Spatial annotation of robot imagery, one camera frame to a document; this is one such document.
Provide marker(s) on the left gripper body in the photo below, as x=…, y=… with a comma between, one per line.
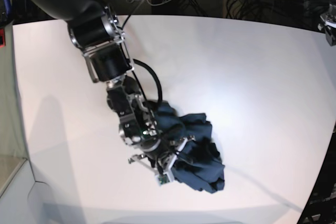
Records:
x=327, y=24

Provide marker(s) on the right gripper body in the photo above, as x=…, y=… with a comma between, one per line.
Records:
x=137, y=124

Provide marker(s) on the dark blue t-shirt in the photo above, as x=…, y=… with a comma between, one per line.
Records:
x=206, y=172

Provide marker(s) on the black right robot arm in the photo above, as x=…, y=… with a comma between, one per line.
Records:
x=94, y=29

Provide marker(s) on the red black device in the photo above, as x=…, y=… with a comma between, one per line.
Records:
x=2, y=38

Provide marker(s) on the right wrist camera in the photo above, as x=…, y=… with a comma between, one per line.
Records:
x=163, y=179

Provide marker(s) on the blue handled tool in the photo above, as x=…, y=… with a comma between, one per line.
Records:
x=8, y=7

